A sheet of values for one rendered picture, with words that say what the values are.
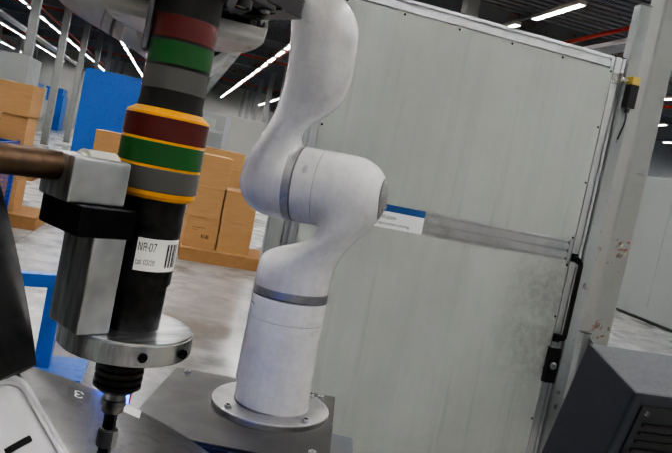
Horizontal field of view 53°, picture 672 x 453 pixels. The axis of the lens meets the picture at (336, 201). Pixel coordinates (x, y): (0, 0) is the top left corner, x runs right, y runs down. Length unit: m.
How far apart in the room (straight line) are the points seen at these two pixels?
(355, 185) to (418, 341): 1.47
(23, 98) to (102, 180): 8.02
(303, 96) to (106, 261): 0.68
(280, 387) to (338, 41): 0.52
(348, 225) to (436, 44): 1.41
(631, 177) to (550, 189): 4.65
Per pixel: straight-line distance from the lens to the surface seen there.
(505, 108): 2.43
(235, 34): 0.43
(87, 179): 0.33
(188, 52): 0.36
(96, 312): 0.35
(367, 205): 1.00
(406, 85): 2.29
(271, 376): 1.07
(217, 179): 7.93
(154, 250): 0.36
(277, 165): 1.03
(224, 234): 8.00
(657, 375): 0.96
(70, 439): 0.55
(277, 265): 1.04
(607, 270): 7.14
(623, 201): 7.12
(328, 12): 0.98
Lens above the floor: 1.42
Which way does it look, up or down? 3 degrees down
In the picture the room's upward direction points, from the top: 12 degrees clockwise
